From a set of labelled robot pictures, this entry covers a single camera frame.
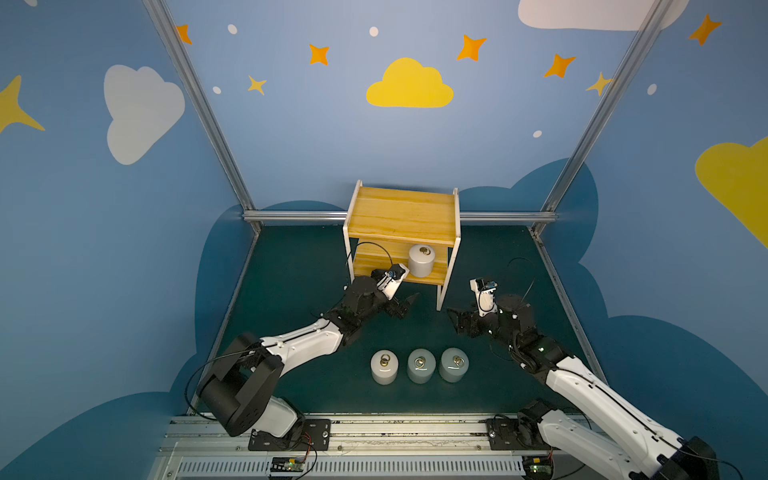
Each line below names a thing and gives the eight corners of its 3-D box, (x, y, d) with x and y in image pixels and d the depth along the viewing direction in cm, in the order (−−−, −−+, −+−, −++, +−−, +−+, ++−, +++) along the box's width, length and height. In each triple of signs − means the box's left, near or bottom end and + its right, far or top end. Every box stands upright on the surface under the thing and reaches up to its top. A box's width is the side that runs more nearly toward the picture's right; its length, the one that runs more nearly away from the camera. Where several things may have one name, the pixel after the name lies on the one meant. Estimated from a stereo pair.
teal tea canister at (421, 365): (407, 383, 84) (409, 374, 78) (406, 358, 89) (408, 347, 82) (433, 383, 84) (437, 374, 78) (431, 358, 89) (435, 348, 82)
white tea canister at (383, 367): (371, 384, 84) (370, 375, 77) (371, 361, 88) (370, 350, 82) (397, 384, 84) (398, 375, 77) (397, 361, 88) (398, 350, 82)
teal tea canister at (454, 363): (440, 382, 84) (445, 372, 78) (437, 358, 89) (442, 347, 82) (464, 382, 84) (471, 372, 78) (460, 358, 89) (466, 347, 82)
